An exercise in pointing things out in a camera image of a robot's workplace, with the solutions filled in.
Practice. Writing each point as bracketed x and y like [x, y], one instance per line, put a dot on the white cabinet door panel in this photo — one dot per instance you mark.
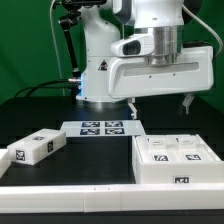
[191, 148]
[157, 148]

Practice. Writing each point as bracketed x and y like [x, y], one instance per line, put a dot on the white cabinet body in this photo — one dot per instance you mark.
[175, 172]

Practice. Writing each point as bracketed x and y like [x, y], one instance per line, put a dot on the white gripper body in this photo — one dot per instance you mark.
[135, 77]

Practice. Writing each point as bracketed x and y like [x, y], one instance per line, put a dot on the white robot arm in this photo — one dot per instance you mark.
[150, 62]

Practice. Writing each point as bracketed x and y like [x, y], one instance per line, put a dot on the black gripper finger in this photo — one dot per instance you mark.
[132, 108]
[189, 97]

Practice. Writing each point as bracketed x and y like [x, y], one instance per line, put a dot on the white marker base plate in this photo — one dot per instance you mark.
[103, 128]

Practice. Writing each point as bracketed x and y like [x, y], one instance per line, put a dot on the white cabinet top box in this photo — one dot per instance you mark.
[37, 146]

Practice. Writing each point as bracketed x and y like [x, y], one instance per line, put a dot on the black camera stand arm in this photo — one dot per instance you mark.
[70, 33]

